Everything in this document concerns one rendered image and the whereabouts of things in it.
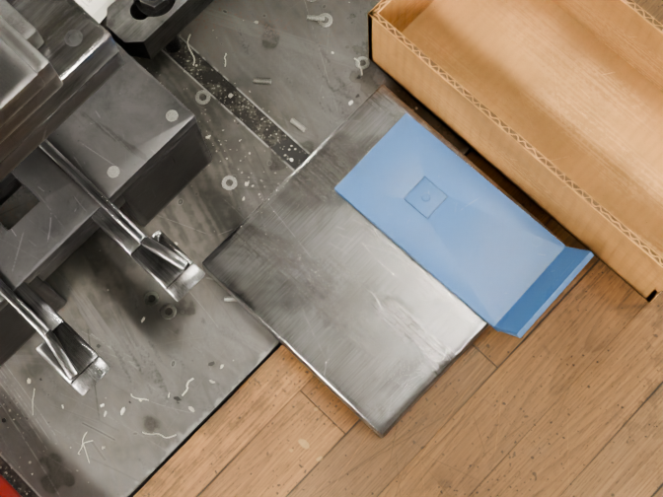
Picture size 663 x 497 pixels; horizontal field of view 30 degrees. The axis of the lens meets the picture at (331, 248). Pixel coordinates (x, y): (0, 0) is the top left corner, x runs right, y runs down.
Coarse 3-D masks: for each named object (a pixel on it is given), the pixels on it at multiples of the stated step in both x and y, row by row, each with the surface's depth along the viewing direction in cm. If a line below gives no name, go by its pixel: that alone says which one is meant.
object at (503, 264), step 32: (416, 128) 81; (384, 160) 80; (416, 160) 80; (448, 160) 80; (352, 192) 80; (384, 192) 80; (448, 192) 80; (480, 192) 80; (384, 224) 79; (416, 224) 79; (448, 224) 79; (480, 224) 79; (512, 224) 79; (416, 256) 79; (448, 256) 78; (480, 256) 78; (512, 256) 78; (544, 256) 78; (576, 256) 76; (448, 288) 78; (480, 288) 78; (512, 288) 78; (544, 288) 76; (512, 320) 76
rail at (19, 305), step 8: (0, 280) 72; (0, 288) 72; (8, 288) 72; (8, 296) 72; (16, 296) 72; (16, 304) 72; (24, 304) 72; (24, 312) 72; (32, 312) 72; (32, 320) 72; (40, 320) 72; (40, 328) 72; (48, 328) 72
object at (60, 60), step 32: (0, 0) 59; (32, 0) 60; (64, 0) 60; (0, 32) 55; (32, 32) 58; (64, 32) 60; (96, 32) 60; (0, 64) 55; (32, 64) 55; (64, 64) 59; (96, 64) 61; (0, 96) 55; (32, 96) 56; (64, 96) 60; (0, 128) 56; (32, 128) 60; (0, 160) 60
